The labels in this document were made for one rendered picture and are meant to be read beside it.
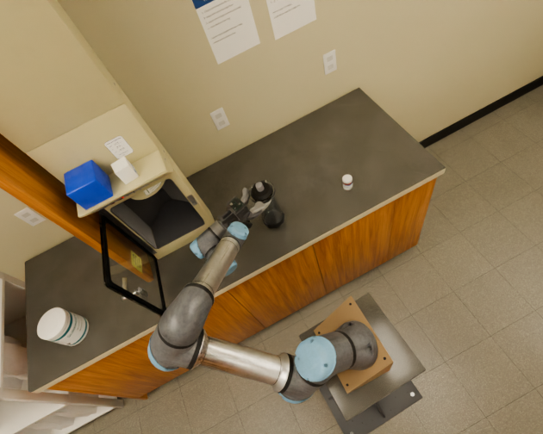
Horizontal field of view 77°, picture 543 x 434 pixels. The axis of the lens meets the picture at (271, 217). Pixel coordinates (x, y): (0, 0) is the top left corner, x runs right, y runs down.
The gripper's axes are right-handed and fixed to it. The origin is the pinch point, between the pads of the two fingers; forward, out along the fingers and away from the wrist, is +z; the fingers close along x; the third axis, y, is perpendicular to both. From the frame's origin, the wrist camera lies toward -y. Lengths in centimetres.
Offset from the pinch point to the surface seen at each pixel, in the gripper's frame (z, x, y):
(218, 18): 34, 49, 40
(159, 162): -21.1, 12.6, 35.5
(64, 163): -43, 25, 49
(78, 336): -98, 19, -11
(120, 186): -36, 15, 37
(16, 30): -24, 21, 83
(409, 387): -6, -83, -117
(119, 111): -20, 19, 54
